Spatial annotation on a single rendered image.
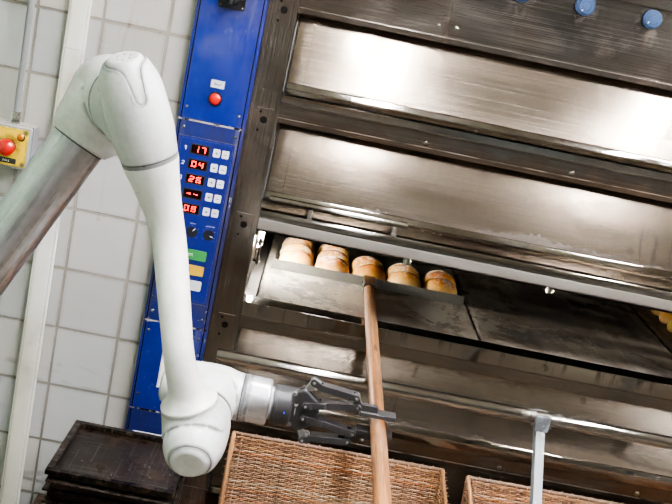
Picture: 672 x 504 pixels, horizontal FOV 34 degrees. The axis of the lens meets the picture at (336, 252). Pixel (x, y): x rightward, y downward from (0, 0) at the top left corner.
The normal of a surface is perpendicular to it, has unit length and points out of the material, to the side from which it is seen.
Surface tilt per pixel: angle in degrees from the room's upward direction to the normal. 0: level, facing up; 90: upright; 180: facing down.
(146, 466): 0
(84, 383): 90
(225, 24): 90
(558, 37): 90
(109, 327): 90
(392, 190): 70
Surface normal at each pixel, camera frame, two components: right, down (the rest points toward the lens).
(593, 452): 0.06, -0.10
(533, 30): 0.00, 0.24
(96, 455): 0.20, -0.95
